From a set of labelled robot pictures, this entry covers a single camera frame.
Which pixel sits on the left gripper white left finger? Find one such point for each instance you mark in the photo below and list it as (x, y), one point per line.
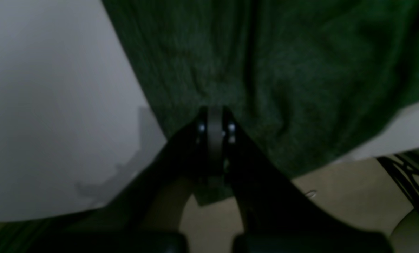
(144, 217)

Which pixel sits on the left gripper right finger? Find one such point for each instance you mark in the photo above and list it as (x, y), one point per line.
(277, 217)

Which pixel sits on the dark green t-shirt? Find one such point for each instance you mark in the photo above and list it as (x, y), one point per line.
(308, 80)

